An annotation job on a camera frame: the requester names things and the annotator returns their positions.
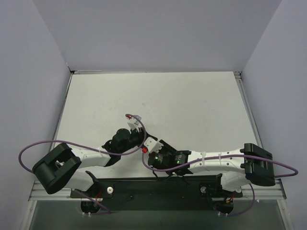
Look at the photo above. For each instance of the aluminium table edge rail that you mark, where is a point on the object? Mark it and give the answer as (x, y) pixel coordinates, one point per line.
(275, 192)

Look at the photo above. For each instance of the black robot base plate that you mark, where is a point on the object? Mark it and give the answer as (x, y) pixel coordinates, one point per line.
(190, 193)

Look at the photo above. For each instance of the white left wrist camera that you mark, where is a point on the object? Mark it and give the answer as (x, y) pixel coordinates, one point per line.
(133, 122)

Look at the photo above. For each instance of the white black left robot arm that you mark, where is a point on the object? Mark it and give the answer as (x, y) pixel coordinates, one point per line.
(60, 167)

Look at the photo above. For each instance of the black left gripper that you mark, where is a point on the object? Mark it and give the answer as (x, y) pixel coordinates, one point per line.
(139, 136)

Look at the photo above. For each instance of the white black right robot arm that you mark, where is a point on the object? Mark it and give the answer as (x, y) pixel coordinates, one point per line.
(248, 165)

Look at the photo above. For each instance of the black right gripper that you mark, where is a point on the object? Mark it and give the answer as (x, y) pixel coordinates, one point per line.
(166, 145)

